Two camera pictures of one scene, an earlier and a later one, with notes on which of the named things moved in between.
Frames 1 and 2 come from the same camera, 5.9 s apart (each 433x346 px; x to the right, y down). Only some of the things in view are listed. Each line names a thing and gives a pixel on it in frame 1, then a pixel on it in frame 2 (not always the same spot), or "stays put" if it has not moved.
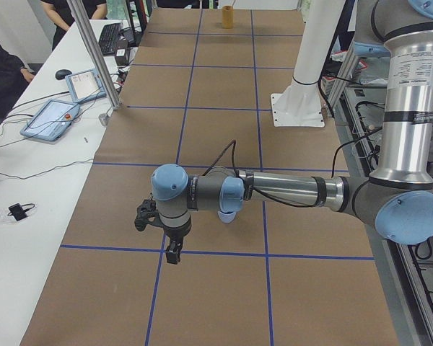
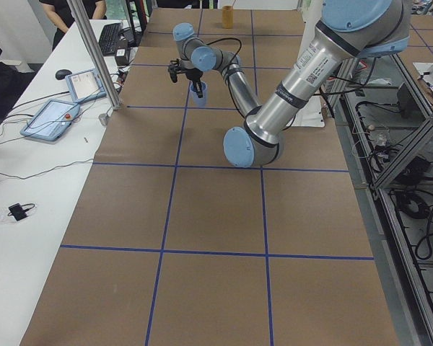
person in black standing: [62, 15] stays put
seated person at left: [6, 80] stays put
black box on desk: [120, 55] stays put
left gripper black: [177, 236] → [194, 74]
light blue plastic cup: [226, 217] → [199, 101]
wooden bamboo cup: [227, 16] stays put
